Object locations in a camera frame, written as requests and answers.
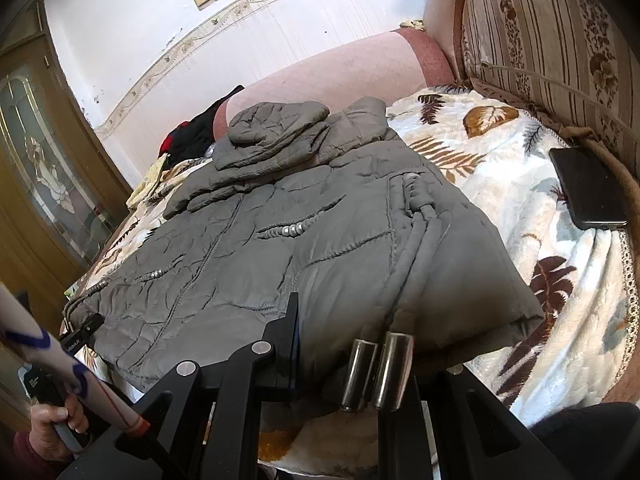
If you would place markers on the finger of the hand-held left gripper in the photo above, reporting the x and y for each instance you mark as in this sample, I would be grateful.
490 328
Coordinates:
82 332

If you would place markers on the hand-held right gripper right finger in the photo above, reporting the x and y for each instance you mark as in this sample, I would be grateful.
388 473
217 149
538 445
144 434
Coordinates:
405 435

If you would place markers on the beige wall switch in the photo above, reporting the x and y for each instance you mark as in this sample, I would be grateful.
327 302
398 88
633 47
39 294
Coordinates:
203 0

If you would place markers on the leaf print blanket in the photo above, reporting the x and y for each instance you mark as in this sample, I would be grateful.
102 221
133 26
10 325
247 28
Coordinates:
500 180

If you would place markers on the black smartphone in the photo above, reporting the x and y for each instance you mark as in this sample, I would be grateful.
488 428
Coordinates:
587 190

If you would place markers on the striped floral sofa cushion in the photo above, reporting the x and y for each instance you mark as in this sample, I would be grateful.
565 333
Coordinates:
545 35

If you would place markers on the wooden door with glass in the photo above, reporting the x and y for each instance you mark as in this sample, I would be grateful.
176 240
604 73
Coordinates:
35 160

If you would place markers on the yellow cloth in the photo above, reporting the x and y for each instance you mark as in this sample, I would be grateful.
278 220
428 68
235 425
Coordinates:
147 182

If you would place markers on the black and red clothes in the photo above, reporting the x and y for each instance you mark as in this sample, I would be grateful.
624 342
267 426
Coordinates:
192 135

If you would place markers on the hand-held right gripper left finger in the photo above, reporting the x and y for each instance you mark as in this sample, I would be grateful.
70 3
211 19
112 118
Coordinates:
282 355

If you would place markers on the grey padded hooded jacket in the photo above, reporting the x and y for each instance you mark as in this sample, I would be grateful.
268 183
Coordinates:
325 260

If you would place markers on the person's left hand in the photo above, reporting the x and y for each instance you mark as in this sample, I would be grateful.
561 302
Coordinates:
47 427

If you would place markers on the pink pillow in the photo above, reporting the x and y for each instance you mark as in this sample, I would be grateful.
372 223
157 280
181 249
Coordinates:
340 75

